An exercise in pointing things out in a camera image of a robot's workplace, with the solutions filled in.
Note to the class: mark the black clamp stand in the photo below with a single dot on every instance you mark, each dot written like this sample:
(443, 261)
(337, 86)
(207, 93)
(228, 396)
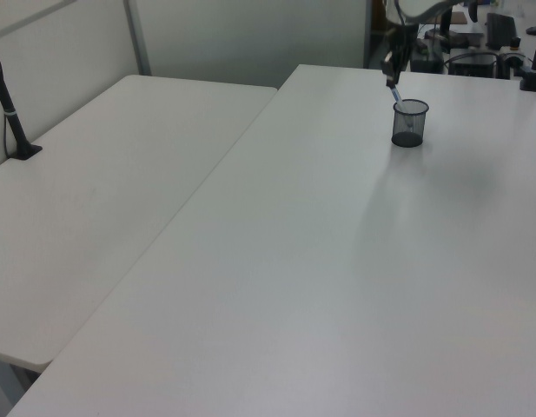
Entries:
(533, 65)

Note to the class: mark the black equipment box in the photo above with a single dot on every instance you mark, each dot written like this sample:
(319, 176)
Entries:
(427, 55)

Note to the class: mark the grey partition frame post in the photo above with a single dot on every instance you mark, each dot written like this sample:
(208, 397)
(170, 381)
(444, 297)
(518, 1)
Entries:
(137, 37)

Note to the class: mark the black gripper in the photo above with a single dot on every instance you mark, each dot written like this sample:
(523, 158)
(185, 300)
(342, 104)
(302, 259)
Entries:
(400, 45)

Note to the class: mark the black electronics unit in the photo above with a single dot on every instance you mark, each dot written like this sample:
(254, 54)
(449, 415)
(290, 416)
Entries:
(472, 63)

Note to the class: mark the black mesh pen cup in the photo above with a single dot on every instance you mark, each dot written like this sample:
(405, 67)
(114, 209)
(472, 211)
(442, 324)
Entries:
(410, 126)

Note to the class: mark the dark monitor panel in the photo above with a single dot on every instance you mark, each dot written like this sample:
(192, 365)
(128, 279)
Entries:
(501, 29)

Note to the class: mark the white marker with blue cap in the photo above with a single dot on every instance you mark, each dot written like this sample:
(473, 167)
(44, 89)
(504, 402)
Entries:
(401, 106)

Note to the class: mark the white side table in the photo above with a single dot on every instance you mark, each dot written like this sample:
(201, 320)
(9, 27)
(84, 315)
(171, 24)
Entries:
(111, 195)

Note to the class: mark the black camera stand pole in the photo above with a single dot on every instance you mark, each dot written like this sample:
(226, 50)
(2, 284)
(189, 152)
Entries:
(9, 108)

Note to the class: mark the grey partition corner post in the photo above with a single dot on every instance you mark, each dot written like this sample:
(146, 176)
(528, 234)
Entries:
(367, 32)

